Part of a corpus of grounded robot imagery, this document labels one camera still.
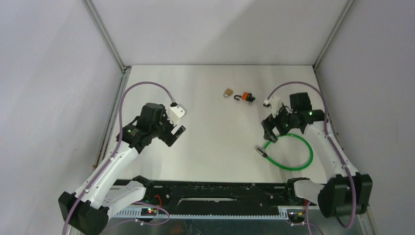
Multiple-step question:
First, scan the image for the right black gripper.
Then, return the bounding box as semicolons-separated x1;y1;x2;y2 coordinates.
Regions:
261;103;298;143

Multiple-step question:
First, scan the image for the black-headed key bunch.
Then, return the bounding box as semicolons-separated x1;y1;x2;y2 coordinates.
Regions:
247;96;256;105

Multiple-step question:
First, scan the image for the orange black padlock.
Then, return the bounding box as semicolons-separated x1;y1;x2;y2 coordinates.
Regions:
233;93;253;101

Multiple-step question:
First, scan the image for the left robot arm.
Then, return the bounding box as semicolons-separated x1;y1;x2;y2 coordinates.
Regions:
58;103;187;235

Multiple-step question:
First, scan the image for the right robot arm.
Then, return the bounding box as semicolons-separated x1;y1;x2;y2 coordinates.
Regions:
261;93;373;218

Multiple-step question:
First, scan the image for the small brass padlock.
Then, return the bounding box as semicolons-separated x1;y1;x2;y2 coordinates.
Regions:
223;88;233;98

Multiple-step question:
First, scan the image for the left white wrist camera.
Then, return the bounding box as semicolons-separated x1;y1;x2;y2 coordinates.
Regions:
166;103;187;126

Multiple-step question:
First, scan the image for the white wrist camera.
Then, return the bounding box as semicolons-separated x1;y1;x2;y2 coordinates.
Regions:
166;103;187;126
263;96;282;118

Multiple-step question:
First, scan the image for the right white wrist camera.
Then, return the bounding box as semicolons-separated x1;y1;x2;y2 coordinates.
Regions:
263;96;282;118

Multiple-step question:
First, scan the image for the green cable lock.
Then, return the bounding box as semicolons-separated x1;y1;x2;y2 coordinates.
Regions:
255;133;314;171

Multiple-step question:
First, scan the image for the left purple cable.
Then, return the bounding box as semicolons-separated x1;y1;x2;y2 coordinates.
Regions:
61;81;177;235

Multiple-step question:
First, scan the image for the purple cable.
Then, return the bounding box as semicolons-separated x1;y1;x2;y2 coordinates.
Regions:
266;81;357;235
61;81;177;235

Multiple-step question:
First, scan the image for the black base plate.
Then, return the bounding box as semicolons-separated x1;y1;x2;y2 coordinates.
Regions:
142;180;306;217

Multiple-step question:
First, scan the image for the left aluminium frame rail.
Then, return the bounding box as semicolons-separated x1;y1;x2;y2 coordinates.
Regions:
82;0;128;169

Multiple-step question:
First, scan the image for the aluminium frame rail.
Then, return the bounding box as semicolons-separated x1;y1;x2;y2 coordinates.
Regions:
313;0;357;137
82;0;128;169

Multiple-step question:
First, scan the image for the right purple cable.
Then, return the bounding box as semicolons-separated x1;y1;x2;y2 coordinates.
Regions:
266;81;357;235

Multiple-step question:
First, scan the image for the right aluminium frame rail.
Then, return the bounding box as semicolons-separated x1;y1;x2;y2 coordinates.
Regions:
313;0;357;137

